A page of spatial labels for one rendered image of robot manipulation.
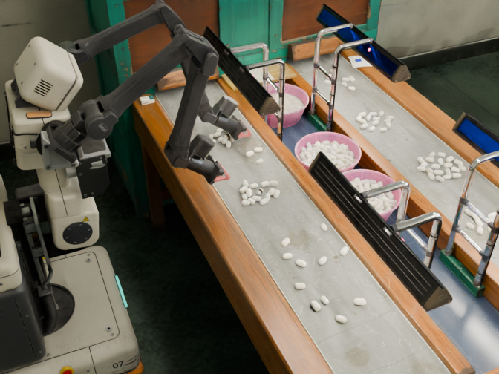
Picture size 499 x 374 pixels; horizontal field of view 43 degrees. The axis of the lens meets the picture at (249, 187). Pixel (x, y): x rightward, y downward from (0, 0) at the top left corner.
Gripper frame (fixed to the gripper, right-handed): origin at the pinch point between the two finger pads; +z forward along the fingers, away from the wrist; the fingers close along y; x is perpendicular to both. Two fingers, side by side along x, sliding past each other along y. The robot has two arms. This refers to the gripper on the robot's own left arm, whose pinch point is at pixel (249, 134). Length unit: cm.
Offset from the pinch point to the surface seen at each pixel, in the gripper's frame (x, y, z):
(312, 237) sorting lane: 5, -63, -2
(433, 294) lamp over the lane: -20, -125, -26
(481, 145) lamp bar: -53, -78, 18
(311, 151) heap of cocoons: -10.6, -19.2, 15.9
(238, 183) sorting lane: 12.1, -25.6, -11.2
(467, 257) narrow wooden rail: -22, -95, 29
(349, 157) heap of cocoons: -17.8, -29.2, 25.4
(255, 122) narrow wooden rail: -4.2, 6.7, 4.4
